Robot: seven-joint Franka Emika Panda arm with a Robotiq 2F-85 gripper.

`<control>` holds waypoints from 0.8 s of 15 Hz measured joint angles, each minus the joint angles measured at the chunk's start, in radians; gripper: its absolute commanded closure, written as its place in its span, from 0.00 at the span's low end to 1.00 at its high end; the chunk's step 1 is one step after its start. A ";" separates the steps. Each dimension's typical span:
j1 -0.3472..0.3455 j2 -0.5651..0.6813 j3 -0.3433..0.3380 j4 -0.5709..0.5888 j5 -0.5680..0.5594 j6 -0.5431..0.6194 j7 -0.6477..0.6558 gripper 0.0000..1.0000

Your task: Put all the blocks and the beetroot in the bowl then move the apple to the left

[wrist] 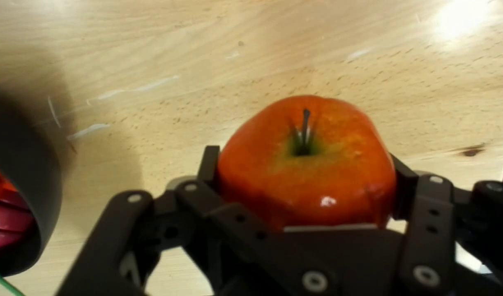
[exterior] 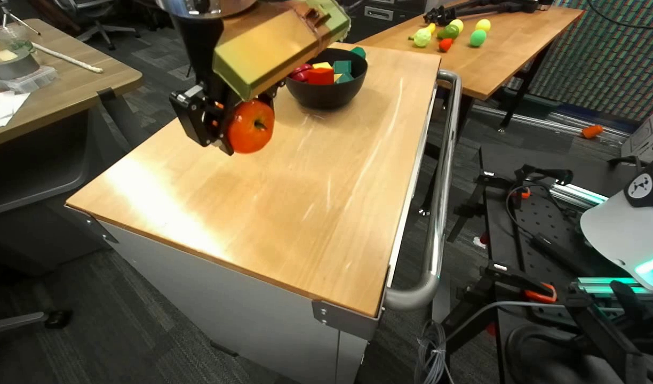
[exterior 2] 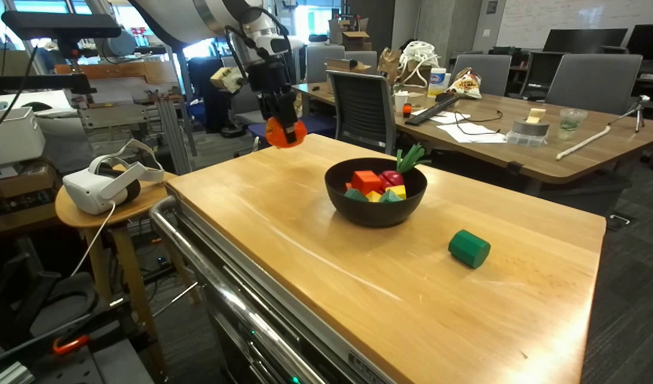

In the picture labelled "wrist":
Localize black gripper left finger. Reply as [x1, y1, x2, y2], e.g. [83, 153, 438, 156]
[52, 143, 340, 296]

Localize orange-red toy apple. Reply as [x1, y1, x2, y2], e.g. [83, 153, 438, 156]
[213, 94, 401, 232]

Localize red toy beetroot green leaves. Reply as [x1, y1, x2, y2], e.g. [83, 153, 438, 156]
[0, 161, 39, 296]

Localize black bowl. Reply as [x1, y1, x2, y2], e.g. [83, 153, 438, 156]
[0, 89, 65, 279]

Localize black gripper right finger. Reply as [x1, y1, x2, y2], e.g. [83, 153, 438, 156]
[389, 153, 503, 296]

